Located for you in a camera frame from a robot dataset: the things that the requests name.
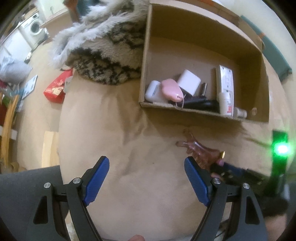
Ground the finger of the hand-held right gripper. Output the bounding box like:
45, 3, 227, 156
210, 162, 249, 186

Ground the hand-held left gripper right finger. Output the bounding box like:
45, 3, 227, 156
184, 156, 266, 241

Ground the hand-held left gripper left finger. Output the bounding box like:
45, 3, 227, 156
32, 156, 110, 241

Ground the translucent pink hair clip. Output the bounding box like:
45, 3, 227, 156
177, 130, 226, 169

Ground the small white bottle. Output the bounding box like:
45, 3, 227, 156
233, 107, 248, 118
218, 92, 228, 114

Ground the black cosmetic tube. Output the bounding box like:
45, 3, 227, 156
183, 96, 220, 113

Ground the pink pouch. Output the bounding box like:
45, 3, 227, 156
161, 79, 184, 103

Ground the white charger plug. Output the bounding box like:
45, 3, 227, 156
177, 69, 201, 96

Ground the cardboard box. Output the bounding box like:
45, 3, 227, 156
138, 2, 270, 123

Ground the light wooden board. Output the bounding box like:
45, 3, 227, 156
42, 131, 60, 167

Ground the tall white packet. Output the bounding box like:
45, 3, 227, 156
216, 65, 234, 116

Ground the white earbud case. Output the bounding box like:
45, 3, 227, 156
145, 80, 162, 103

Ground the red bag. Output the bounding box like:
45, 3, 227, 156
43, 68, 74, 103

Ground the pale crumpled cloth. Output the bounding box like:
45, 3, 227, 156
64, 75, 74, 93

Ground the wooden chair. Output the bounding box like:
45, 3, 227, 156
0, 94, 20, 167

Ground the magazine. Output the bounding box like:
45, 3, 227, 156
22, 75, 38, 100

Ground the fluffy black and white blanket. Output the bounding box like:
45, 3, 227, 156
50, 0, 148, 86

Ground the grey plastic bag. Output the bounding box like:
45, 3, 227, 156
0, 58, 33, 82

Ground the white cabinet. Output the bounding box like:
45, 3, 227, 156
0, 30, 31, 61

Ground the white washing machine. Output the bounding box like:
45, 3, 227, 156
20, 13, 48, 49

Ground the teal garment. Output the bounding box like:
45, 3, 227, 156
77, 0, 102, 14

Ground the dark wooden post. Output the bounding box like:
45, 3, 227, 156
66, 0, 80, 22

